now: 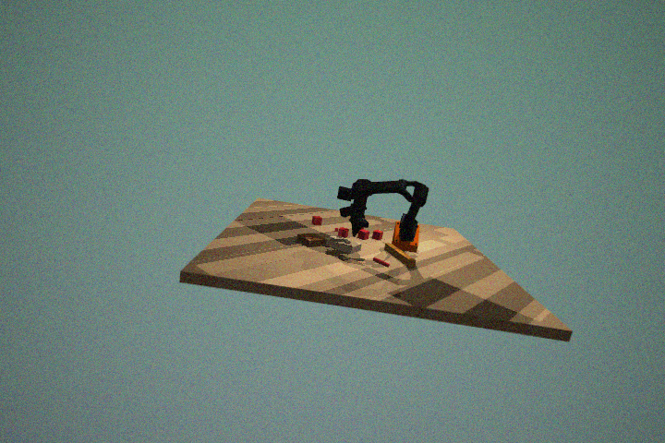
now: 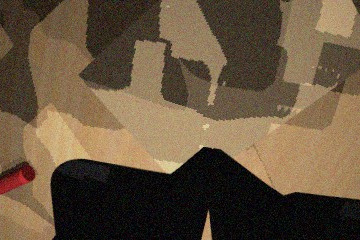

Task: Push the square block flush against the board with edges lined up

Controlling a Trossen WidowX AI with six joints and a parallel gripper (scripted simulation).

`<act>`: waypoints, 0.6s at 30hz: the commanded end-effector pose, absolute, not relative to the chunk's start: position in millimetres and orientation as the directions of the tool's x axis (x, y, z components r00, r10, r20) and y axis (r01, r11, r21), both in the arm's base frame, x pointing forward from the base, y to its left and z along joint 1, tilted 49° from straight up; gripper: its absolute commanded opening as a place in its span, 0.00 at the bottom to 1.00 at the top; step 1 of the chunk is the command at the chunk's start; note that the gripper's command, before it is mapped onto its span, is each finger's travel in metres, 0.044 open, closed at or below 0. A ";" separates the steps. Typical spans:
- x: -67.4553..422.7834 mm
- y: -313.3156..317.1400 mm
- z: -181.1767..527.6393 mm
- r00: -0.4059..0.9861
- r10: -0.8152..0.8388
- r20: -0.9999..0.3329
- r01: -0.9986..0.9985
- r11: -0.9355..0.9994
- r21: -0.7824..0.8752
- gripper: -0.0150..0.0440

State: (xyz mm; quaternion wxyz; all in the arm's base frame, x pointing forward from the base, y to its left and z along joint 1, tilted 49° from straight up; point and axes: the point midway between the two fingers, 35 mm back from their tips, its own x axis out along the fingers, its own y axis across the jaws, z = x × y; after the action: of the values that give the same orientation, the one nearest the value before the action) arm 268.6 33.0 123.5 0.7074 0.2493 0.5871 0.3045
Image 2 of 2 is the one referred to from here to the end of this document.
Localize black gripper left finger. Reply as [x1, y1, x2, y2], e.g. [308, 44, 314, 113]
[50, 147, 215, 240]

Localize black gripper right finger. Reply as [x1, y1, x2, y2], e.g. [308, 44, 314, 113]
[209, 148, 360, 240]

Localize red cylinder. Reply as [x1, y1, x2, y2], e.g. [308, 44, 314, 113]
[0, 165, 35, 195]

